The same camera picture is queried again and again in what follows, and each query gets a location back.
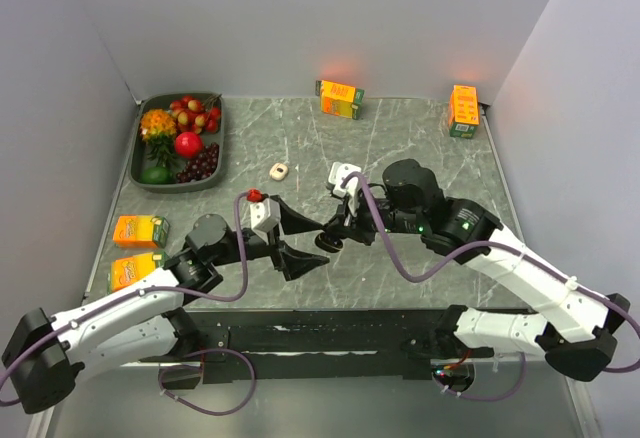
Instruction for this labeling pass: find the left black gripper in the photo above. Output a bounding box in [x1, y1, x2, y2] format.
[211, 195, 329, 279]

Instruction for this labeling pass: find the orange juice box back centre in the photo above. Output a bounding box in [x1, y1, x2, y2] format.
[315, 80, 365, 120]

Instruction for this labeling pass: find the orange juice box left upper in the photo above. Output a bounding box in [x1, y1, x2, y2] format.
[112, 215, 170, 249]

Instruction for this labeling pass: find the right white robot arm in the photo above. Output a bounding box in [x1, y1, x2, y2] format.
[316, 159, 639, 382]

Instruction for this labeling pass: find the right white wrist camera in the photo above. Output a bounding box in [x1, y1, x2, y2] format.
[327, 162, 362, 225]

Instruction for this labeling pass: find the red apple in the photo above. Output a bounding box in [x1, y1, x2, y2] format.
[174, 132, 204, 159]

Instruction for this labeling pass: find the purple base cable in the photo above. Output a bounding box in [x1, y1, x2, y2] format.
[158, 348, 257, 417]
[432, 352, 528, 404]

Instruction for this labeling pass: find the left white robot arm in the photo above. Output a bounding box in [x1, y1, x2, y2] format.
[1, 195, 328, 414]

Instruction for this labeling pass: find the red cherry bunch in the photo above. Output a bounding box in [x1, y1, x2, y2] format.
[169, 94, 222, 134]

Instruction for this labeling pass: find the orange yellow flower pineapple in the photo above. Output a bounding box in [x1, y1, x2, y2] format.
[139, 109, 178, 168]

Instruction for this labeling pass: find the dark purple grape bunch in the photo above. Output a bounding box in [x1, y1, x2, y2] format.
[176, 143, 220, 183]

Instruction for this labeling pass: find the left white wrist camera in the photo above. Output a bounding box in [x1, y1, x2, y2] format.
[247, 189, 281, 233]

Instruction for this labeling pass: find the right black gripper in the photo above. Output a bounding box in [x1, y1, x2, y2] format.
[327, 184, 425, 245]

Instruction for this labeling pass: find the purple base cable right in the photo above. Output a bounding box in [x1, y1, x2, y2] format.
[432, 352, 528, 404]

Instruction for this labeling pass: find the dark grey fruit tray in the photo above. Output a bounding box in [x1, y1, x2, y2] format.
[128, 92, 225, 194]

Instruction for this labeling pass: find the orange juice box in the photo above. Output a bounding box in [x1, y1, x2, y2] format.
[112, 215, 170, 249]
[108, 250, 168, 293]
[315, 80, 365, 120]
[448, 85, 480, 139]

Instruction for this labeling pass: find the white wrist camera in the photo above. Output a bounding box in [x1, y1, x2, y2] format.
[247, 189, 281, 233]
[327, 162, 362, 225]

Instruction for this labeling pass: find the orange juice box back right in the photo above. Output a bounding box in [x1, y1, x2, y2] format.
[448, 85, 480, 139]

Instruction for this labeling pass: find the beige earbud charging case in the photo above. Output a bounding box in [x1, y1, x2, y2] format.
[269, 163, 289, 182]

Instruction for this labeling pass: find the black earbud charging case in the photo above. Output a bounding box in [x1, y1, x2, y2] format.
[314, 232, 343, 254]

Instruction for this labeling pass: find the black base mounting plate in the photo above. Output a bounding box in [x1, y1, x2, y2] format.
[134, 307, 494, 384]

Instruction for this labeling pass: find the orange juice box left lower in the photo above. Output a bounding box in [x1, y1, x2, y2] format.
[108, 250, 168, 293]

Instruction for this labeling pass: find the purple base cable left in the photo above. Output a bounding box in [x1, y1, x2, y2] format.
[158, 348, 257, 417]

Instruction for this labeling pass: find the green avocado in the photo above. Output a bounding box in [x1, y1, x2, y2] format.
[139, 166, 174, 185]

